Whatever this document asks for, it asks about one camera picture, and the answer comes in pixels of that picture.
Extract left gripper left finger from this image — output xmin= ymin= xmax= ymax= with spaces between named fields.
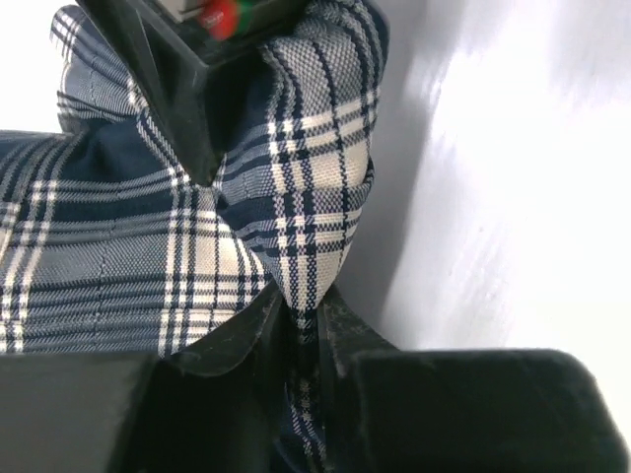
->
xmin=132 ymin=284 xmax=288 ymax=472

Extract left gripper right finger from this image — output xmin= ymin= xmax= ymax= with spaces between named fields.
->
xmin=316 ymin=287 xmax=395 ymax=472

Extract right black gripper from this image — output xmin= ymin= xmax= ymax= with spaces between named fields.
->
xmin=81 ymin=1 xmax=306 ymax=186

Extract navy plaid skirt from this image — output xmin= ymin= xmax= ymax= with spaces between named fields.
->
xmin=1 ymin=1 xmax=389 ymax=472

